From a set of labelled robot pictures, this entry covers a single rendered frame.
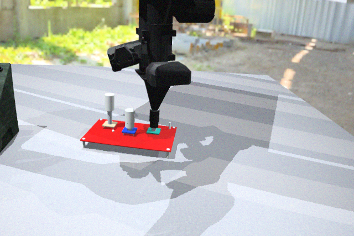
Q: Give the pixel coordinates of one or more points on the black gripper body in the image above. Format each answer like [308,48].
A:
[162,69]

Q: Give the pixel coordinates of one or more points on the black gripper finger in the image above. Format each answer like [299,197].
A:
[156,94]
[146,85]

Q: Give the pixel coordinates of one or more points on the red circuit board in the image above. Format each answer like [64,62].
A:
[130,134]

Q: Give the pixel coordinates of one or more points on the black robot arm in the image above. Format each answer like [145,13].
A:
[159,12]

